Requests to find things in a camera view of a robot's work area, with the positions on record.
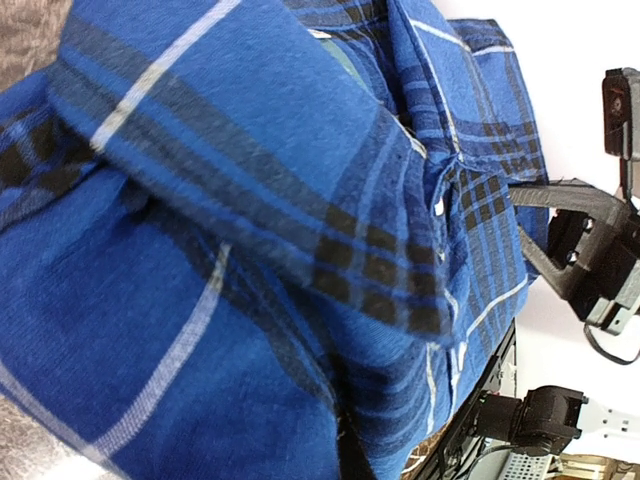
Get blue plaid long sleeve shirt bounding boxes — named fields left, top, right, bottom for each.
left=1, top=1, right=548, bottom=479

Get black front rail base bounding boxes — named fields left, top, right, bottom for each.
left=410, top=321, right=517, bottom=479

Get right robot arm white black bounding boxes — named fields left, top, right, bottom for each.
left=470, top=179, right=639, bottom=457

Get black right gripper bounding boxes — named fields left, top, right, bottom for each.
left=509, top=179, right=639, bottom=335

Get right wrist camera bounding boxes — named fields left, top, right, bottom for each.
left=602, top=67, right=639, bottom=162

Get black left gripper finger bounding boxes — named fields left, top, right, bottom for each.
left=336, top=403, right=376, bottom=480

